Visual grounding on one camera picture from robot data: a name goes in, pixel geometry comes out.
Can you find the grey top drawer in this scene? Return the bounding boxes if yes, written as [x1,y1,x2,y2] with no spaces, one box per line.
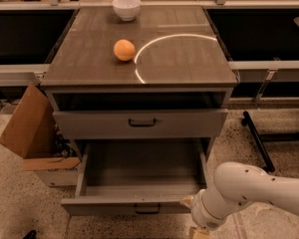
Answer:
[53,109,227,139]

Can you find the open cardboard box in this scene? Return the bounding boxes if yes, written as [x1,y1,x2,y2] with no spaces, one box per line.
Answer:
[0,84,80,187]

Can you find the white bowl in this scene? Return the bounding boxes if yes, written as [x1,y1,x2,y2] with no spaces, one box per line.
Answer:
[112,0,142,21]

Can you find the black chair base leg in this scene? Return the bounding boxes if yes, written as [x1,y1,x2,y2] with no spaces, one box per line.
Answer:
[241,112,275,172]

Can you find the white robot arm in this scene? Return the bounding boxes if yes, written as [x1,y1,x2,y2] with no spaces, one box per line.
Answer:
[180,162,299,233]

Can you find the orange fruit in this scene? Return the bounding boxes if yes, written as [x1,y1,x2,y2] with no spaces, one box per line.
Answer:
[114,39,136,62]

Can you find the grey drawer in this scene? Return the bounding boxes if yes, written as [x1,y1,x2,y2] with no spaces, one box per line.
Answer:
[53,109,227,139]
[61,138,206,216]

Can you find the black object on floor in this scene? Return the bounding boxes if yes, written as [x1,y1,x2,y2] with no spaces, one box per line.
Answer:
[23,230,37,239]

